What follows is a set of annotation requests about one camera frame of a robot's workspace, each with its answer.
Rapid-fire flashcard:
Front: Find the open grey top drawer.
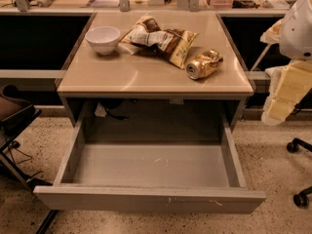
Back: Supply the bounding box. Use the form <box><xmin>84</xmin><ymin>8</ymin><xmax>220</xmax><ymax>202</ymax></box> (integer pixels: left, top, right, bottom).
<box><xmin>34</xmin><ymin>100</ymin><xmax>265</xmax><ymax>214</ymax></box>

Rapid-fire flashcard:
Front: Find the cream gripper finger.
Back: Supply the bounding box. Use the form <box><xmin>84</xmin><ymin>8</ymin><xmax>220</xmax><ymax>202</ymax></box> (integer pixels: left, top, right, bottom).
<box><xmin>261</xmin><ymin>60</ymin><xmax>312</xmax><ymax>126</ymax></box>
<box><xmin>260</xmin><ymin>19</ymin><xmax>283</xmax><ymax>44</ymax></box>

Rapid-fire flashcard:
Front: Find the dark office chair left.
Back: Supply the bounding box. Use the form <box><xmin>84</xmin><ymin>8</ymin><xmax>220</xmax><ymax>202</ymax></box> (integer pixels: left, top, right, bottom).
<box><xmin>0</xmin><ymin>84</ymin><xmax>59</xmax><ymax>234</ymax></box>

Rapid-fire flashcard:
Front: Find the black chair wheel base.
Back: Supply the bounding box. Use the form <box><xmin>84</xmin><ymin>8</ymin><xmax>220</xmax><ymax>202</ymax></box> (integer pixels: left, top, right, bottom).
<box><xmin>286</xmin><ymin>137</ymin><xmax>312</xmax><ymax>209</ymax></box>

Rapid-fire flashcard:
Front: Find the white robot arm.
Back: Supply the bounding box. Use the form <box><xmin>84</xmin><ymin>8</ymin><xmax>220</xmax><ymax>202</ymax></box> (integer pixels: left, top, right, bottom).
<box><xmin>260</xmin><ymin>0</ymin><xmax>312</xmax><ymax>126</ymax></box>

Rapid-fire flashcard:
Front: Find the crushed orange soda can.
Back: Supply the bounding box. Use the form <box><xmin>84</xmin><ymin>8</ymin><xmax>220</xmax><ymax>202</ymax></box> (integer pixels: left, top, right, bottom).
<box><xmin>186</xmin><ymin>50</ymin><xmax>223</xmax><ymax>80</ymax></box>

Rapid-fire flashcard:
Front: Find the brown crumpled chip bag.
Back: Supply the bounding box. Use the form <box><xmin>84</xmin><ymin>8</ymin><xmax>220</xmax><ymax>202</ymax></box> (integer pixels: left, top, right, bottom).
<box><xmin>121</xmin><ymin>16</ymin><xmax>197</xmax><ymax>69</ymax></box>

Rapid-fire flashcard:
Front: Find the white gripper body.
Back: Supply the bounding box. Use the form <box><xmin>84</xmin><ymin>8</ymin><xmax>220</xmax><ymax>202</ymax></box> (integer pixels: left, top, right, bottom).
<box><xmin>280</xmin><ymin>0</ymin><xmax>312</xmax><ymax>60</ymax></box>

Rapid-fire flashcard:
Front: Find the white ceramic bowl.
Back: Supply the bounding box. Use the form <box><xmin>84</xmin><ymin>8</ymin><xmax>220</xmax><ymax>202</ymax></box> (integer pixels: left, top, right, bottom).
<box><xmin>85</xmin><ymin>26</ymin><xmax>121</xmax><ymax>55</ymax></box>

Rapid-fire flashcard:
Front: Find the metal shelf rail frame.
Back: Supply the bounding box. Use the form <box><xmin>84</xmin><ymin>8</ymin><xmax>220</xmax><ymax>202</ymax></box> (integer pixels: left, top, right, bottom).
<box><xmin>0</xmin><ymin>0</ymin><xmax>312</xmax><ymax>18</ymax></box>

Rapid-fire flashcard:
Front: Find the grey drawer cabinet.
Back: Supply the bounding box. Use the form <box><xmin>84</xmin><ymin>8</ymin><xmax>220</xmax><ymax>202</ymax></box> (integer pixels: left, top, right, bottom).
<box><xmin>58</xmin><ymin>10</ymin><xmax>254</xmax><ymax>122</ymax></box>

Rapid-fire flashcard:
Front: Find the white leaning rod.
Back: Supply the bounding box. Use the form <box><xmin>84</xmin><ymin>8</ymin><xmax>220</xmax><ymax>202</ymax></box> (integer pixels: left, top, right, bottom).
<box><xmin>250</xmin><ymin>44</ymin><xmax>272</xmax><ymax>71</ymax></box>

